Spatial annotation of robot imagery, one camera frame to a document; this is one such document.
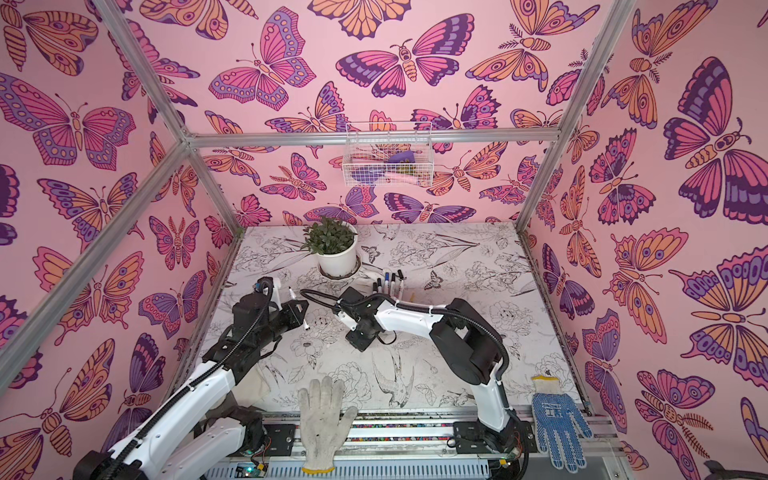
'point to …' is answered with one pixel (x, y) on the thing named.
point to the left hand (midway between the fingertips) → (309, 300)
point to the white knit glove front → (323, 423)
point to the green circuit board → (248, 470)
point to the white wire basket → (388, 154)
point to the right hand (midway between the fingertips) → (359, 335)
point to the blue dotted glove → (555, 417)
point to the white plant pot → (343, 262)
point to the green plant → (328, 237)
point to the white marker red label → (386, 283)
